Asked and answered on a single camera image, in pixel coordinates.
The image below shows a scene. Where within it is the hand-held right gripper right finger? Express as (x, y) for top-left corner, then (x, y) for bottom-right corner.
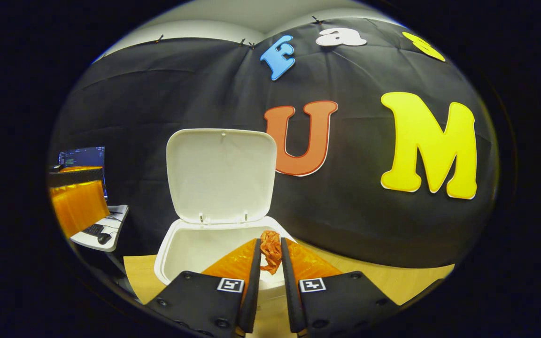
(280, 238), (400, 338)

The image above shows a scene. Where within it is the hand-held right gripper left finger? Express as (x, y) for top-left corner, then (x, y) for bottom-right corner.
(145, 238), (263, 338)

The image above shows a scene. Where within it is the orange paper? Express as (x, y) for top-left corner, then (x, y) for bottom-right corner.
(260, 230), (283, 276)

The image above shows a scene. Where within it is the white desktop garbage bin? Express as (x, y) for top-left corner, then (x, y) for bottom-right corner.
(154, 128), (299, 301)

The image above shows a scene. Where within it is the wooden desktop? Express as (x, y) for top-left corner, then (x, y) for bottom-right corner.
(124, 239), (455, 338)

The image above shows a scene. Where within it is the computer screen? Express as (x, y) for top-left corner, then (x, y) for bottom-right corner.
(58, 146), (108, 200)

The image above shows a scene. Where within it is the white side table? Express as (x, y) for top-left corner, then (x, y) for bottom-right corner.
(70, 205), (129, 253)

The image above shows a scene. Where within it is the black backdrop cloth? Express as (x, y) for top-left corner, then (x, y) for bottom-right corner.
(47, 18), (500, 282)

